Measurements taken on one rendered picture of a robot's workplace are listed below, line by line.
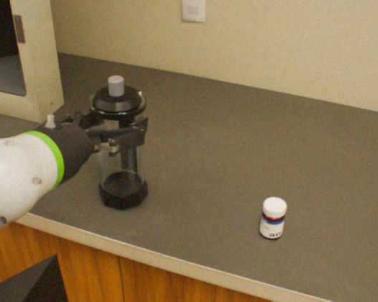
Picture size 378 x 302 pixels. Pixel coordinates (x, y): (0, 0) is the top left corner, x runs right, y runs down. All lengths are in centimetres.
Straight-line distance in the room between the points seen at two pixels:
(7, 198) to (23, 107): 73
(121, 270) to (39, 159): 47
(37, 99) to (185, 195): 48
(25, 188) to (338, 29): 99
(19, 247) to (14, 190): 61
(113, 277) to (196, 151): 35
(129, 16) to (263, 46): 42
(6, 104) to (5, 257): 40
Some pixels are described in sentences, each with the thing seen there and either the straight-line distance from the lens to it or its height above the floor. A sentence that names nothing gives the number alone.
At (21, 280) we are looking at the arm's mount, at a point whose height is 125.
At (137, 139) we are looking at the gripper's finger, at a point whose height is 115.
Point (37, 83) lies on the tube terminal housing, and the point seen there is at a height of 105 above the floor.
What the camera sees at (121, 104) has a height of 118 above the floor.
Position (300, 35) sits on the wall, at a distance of 141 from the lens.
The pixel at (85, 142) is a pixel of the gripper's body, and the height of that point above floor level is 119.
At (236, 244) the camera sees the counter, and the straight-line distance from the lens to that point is 95.
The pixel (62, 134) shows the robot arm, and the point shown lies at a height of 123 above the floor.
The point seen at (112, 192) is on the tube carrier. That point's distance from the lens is 100.
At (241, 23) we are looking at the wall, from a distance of 144.
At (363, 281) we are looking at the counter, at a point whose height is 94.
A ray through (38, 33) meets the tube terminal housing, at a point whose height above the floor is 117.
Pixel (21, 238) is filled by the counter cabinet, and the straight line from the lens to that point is 119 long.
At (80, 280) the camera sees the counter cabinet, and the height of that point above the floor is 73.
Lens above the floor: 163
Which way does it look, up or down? 36 degrees down
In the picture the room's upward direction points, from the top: 1 degrees clockwise
